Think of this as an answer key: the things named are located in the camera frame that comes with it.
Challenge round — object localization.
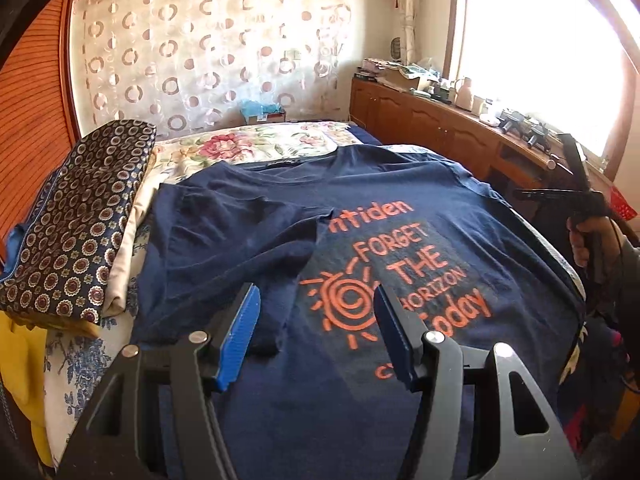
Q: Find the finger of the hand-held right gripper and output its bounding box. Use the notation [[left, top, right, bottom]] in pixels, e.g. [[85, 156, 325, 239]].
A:
[[556, 132, 592, 196], [512, 188, 582, 202]]

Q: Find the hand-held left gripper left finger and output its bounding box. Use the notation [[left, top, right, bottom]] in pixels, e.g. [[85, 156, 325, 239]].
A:
[[55, 282, 263, 480]]

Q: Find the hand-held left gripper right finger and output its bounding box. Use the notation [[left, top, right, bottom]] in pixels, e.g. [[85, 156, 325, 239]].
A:
[[372, 284, 583, 480]]

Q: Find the navy printed t-shirt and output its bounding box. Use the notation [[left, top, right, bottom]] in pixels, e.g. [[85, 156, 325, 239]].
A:
[[132, 144, 586, 480]]

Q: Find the person's right hand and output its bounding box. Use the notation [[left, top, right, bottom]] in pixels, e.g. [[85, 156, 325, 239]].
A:
[[567, 215, 626, 269]]

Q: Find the red patterned item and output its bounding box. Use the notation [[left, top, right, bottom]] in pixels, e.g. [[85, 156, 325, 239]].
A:
[[609, 186, 640, 222]]

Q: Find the white thermos jug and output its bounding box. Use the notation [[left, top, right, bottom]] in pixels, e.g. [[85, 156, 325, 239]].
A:
[[452, 77, 476, 112]]

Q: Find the window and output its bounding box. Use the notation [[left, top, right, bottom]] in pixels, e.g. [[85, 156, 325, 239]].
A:
[[445, 0, 640, 171]]

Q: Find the wooden cabinet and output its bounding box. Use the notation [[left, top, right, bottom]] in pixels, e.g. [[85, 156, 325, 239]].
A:
[[349, 77, 616, 211]]

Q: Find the clutter pile on cabinet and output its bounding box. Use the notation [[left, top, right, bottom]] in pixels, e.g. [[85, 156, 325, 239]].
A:
[[356, 56, 453, 100]]

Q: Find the navy blanket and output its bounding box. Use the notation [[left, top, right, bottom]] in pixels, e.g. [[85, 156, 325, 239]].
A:
[[345, 121, 431, 153]]

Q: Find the floral patchwork bed sheet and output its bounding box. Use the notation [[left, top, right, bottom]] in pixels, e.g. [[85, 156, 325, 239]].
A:
[[42, 121, 386, 461]]

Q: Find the navy circle-patterned folded cloth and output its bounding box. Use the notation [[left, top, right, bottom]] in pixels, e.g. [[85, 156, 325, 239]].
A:
[[0, 119, 157, 325]]

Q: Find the yellow cloth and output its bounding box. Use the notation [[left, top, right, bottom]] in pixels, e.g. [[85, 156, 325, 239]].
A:
[[0, 312, 53, 466]]

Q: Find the pale window curtain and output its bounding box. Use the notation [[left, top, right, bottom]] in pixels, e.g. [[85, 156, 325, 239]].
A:
[[397, 0, 426, 66]]

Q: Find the blue tissue box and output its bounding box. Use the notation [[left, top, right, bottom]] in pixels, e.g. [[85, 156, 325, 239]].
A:
[[239, 99, 287, 125]]

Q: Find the wooden headboard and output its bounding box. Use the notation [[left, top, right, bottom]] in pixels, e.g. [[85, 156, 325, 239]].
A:
[[0, 0, 81, 261]]

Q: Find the sheer circle-patterned curtain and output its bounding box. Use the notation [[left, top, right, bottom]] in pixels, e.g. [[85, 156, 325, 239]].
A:
[[72, 0, 361, 136]]

